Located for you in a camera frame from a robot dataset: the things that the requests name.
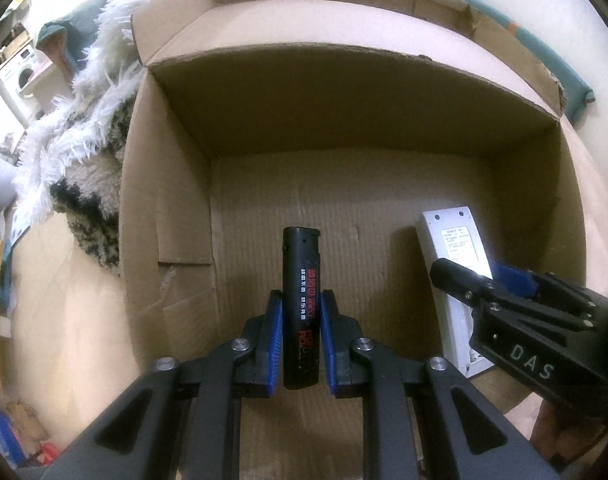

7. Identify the teal armchair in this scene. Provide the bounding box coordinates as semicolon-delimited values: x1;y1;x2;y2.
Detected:
36;0;107;86

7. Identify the black lighter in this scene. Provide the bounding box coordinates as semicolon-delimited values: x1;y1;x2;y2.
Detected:
282;226;321;390

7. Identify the teal cushion with orange stripe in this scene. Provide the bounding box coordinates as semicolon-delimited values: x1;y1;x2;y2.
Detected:
464;0;596;126

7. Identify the white remote control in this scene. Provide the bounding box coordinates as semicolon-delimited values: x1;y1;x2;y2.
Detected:
415;206;493;378

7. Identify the furry black white blanket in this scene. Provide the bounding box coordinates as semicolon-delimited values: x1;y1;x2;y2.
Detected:
14;0;148;273

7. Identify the right hand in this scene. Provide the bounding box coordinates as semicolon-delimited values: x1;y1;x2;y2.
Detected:
530;401;608;479

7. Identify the white washing machine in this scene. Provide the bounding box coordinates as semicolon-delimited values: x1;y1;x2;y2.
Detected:
0;44;41;127

